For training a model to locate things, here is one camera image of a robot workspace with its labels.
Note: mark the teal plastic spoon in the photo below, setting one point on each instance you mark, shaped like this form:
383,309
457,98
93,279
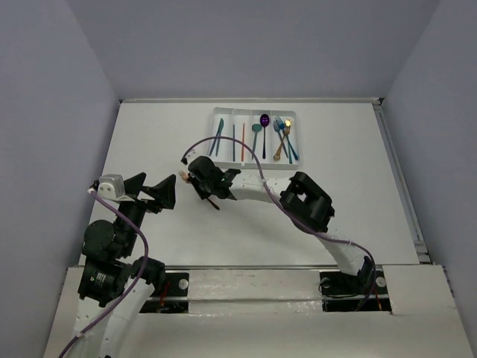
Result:
256,128

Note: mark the teal plastic knife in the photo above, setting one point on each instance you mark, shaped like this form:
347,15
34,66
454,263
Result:
219,129

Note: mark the orange chopstick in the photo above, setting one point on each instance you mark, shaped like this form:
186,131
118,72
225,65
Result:
242,142

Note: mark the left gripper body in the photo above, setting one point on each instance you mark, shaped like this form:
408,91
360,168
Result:
143,195

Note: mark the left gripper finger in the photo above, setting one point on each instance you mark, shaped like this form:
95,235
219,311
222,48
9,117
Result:
133,186
163,194

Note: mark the dark blue plastic knife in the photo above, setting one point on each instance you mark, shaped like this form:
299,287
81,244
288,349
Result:
217,138

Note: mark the white cutlery tray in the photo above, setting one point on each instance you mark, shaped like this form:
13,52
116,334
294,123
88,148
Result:
249,117

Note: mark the dark blue chopstick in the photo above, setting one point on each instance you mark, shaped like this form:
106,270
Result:
234,143

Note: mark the dark blue metal fork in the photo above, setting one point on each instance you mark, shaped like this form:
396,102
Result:
281,145

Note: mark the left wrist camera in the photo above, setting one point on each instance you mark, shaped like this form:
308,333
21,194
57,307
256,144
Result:
109,187

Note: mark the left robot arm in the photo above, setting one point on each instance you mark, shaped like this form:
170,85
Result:
111,291

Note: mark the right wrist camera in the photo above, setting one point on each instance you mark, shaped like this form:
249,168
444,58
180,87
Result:
189,157

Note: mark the purple metal spoon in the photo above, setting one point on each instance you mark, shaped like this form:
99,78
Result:
264,122

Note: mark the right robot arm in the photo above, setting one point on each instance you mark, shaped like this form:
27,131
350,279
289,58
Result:
307,206

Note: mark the blue plastic fork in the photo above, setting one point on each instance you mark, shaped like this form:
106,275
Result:
284,127

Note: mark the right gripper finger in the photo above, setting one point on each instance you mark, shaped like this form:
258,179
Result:
215,191
199,188

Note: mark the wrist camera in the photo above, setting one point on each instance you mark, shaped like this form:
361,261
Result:
109,187
189,157

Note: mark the iridescent rainbow fork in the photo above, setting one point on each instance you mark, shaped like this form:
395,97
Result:
290,155

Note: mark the gold ornate fork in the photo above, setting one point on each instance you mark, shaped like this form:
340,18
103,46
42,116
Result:
282,127

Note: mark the rose gold fork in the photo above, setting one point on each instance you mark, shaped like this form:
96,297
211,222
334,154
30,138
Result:
187,178

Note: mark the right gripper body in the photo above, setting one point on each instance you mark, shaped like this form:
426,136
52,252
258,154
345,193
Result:
206,185

